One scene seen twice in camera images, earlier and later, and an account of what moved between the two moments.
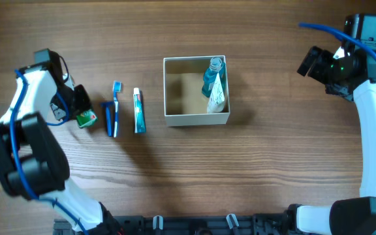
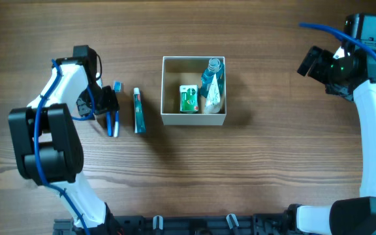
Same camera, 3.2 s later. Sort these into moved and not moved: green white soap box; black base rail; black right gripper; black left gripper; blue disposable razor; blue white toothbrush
Moved: green white soap box; black left gripper
Not moved: blue disposable razor; black base rail; black right gripper; blue white toothbrush
